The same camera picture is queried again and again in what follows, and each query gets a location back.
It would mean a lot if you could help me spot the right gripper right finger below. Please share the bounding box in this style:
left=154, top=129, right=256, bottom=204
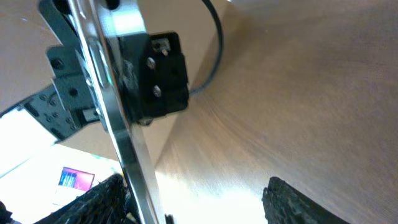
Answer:
left=262, top=177, right=348, bottom=224

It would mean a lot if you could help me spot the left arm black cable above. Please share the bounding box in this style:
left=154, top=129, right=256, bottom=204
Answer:
left=188, top=0, right=224, bottom=96

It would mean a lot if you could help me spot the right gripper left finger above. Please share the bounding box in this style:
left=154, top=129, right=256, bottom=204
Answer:
left=38, top=174, right=139, bottom=224

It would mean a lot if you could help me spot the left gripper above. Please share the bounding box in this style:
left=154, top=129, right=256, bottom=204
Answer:
left=1, top=0, right=189, bottom=142

